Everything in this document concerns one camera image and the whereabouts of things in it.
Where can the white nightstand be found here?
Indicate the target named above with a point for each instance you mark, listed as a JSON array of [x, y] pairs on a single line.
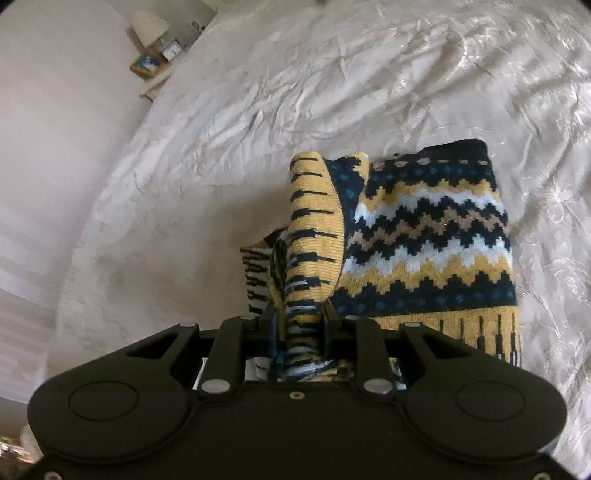
[[159, 81]]

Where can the patterned knit sweater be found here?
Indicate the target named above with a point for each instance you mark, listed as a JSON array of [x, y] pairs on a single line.
[[425, 240]]

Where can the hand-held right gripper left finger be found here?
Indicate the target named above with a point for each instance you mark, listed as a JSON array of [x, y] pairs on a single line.
[[240, 333]]

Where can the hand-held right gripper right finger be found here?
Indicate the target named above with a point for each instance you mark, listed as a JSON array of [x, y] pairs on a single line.
[[365, 342]]

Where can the small white clock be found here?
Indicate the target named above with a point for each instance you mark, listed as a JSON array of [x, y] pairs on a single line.
[[171, 50]]

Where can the white bedspread bed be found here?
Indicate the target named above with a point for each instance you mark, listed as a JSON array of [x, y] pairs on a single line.
[[194, 194]]

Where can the wooden photo frame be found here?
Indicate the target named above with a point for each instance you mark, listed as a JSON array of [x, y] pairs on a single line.
[[147, 65]]

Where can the cream shade table lamp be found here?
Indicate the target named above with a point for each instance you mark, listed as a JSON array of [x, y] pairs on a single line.
[[148, 26]]

